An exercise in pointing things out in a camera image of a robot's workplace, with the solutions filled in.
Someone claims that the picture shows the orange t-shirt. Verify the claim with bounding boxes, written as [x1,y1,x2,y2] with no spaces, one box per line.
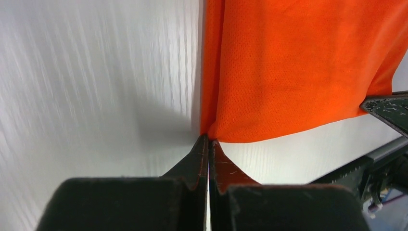
[200,0,408,143]

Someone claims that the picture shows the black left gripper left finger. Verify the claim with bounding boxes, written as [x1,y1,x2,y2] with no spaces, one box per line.
[37,135,209,231]

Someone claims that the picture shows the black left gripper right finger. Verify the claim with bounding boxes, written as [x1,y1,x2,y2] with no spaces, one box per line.
[209,141,369,231]

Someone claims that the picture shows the aluminium frame rail front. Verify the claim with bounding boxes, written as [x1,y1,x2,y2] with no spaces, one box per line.
[365,137,408,163]

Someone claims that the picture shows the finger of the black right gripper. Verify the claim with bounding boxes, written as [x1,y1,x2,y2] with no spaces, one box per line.
[359,91,408,137]

